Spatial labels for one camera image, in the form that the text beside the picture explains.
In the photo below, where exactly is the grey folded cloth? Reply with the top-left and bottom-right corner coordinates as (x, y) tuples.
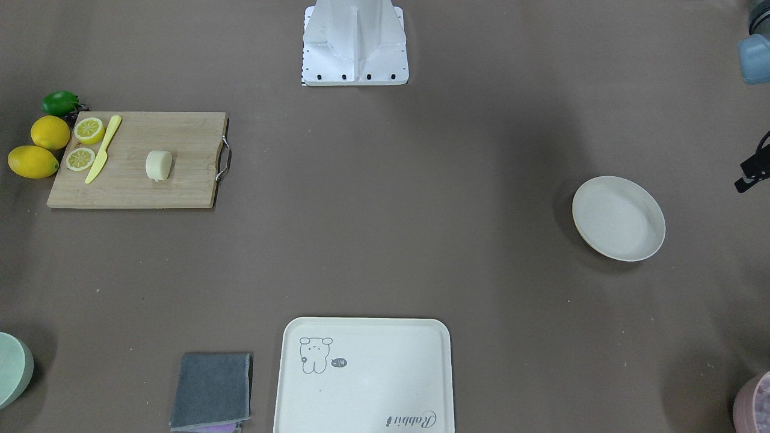
(170, 352), (252, 432)

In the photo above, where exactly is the white camera mast base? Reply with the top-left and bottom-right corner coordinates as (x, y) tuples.
(301, 1), (410, 86)

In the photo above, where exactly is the wooden cutting board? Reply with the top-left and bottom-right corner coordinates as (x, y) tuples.
(47, 111), (228, 209)

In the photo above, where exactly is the yellow plastic knife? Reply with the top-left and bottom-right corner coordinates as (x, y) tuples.
(84, 115), (123, 184)

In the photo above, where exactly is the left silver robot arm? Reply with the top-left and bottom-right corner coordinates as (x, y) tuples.
(734, 1), (769, 194)

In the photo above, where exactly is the lemon half far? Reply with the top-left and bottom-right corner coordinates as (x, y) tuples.
(63, 146), (96, 171)

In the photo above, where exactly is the lemon half near lime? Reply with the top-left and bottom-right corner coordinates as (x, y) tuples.
(73, 116), (106, 146)

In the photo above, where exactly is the pink bowl with ice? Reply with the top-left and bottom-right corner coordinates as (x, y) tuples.
(732, 372), (769, 432)

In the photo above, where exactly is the green lime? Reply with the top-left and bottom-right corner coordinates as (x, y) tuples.
(40, 91), (81, 117)

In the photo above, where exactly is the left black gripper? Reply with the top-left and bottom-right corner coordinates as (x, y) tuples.
(734, 153), (769, 194)

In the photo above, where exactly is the whole lemon outer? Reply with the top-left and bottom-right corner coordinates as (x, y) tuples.
(7, 146), (60, 180)

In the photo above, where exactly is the mint green bowl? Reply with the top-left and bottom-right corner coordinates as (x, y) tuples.
(1, 332), (34, 409)

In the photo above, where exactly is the whole lemon near lime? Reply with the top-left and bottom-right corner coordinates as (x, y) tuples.
(30, 115), (70, 151)

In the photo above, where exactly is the white steamed bun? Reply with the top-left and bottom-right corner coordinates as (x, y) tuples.
(145, 150), (173, 182)

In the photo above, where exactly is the cream rabbit tray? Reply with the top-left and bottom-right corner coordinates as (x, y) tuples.
(273, 317), (455, 432)

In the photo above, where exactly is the cream round plate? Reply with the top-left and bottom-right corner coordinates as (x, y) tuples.
(571, 176), (666, 262)

